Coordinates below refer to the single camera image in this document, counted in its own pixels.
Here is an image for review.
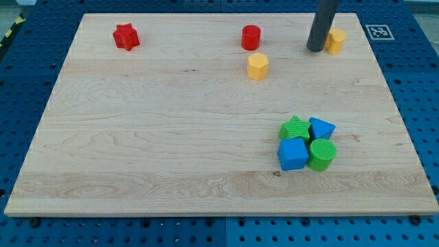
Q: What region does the yellow heart block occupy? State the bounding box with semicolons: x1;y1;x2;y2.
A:
324;28;347;55

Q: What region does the light wooden board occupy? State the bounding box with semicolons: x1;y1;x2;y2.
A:
4;13;438;217

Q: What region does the yellow hexagon block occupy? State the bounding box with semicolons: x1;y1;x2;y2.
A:
247;53;269;80

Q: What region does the green star block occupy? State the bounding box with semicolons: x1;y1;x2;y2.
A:
278;115;311;143

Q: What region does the blue cube block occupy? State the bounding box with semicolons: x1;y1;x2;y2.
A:
277;138;309;171

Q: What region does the red cylinder block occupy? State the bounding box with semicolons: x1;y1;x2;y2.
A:
241;25;261;51

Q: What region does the blue triangle block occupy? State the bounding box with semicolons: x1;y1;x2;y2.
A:
309;117;336;141

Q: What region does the green cylinder block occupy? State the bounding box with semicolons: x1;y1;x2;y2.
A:
307;139;337;172

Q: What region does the red star block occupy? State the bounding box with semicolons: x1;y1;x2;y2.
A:
112;23;140;51

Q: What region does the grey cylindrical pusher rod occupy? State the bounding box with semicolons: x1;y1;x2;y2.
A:
306;0;341;52

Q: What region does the white fiducial marker tag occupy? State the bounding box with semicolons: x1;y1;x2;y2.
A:
366;24;394;40

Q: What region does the black bolt left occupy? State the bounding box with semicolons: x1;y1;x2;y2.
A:
29;217;41;228

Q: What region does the black bolt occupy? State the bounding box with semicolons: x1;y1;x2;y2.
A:
409;215;423;226
29;217;41;228

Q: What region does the black bolt right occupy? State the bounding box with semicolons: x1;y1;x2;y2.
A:
409;215;423;226

